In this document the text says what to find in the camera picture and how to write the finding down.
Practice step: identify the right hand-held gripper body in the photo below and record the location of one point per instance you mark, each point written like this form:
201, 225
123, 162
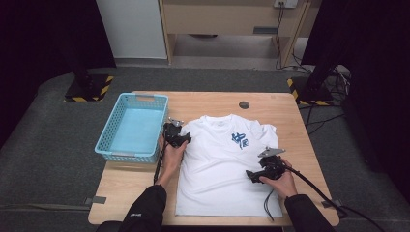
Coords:
274, 167

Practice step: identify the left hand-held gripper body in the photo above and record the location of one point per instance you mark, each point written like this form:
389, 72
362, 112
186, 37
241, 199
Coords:
172, 133

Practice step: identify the white t-shirt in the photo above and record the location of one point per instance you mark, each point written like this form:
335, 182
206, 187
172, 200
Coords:
222, 167

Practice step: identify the person's right hand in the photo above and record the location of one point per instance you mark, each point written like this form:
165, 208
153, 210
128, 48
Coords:
285, 185

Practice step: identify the person's left hand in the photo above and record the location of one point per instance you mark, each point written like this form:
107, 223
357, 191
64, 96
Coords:
170, 161

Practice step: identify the light blue plastic basket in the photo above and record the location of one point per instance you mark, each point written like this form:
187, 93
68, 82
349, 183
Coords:
137, 130

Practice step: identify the dark round table grommet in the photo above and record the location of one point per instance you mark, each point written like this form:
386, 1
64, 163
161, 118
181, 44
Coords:
244, 105

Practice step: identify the grey tape strip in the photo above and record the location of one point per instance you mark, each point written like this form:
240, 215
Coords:
332, 203
96, 200

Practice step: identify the black stand with striped base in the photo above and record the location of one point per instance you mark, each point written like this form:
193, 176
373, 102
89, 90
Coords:
314, 90
87, 88

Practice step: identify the white panel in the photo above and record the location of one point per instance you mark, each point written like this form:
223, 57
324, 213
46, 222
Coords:
132, 27

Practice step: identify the light wooden desk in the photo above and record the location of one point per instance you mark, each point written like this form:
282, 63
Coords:
222, 19

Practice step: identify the black curtain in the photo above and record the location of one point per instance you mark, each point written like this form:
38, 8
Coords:
377, 64
45, 38

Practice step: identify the white power strip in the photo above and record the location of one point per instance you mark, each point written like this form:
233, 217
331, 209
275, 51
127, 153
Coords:
286, 3

